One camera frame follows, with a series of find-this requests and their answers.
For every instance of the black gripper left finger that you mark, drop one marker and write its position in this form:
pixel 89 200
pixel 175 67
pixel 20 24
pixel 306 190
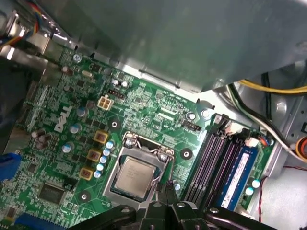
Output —
pixel 156 215

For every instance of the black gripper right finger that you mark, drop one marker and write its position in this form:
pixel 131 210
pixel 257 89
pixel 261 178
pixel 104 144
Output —
pixel 184 215

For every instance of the silver CPU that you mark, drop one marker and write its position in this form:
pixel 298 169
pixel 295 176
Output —
pixel 135 176

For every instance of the metal locking lever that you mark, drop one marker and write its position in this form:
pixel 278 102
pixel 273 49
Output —
pixel 172 165

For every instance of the metal socket cover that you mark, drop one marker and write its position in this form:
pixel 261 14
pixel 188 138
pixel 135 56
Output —
pixel 112 172

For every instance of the CPU socket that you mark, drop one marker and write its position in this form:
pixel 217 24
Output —
pixel 124 193

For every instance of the black-clip RAM slot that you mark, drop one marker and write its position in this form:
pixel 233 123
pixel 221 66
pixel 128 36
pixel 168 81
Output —
pixel 226 167
pixel 204 164

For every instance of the blue RAM stick white label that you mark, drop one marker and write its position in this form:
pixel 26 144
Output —
pixel 242 175

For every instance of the green motherboard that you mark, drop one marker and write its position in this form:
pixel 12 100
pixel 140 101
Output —
pixel 148 115

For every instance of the black PC case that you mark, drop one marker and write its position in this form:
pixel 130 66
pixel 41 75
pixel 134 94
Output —
pixel 287 196

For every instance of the blue expansion slot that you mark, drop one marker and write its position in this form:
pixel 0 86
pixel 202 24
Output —
pixel 36 220

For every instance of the blue port connector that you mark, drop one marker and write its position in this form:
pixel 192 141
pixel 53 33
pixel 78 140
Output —
pixel 9 167

